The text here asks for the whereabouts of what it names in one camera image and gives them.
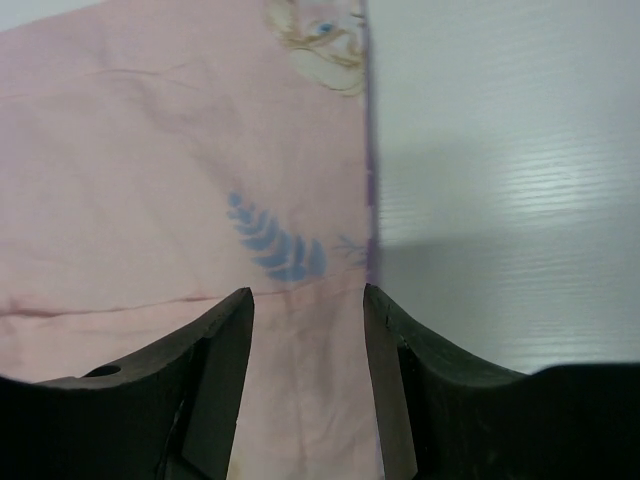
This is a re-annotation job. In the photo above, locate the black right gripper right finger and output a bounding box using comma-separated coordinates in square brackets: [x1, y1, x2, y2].
[363, 285, 639, 479]

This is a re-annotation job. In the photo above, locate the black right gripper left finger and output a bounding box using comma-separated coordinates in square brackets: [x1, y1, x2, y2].
[1, 288, 254, 479]

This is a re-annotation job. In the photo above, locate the pink cloth placemat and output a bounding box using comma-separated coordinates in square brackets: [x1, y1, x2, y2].
[1, 1, 381, 479]

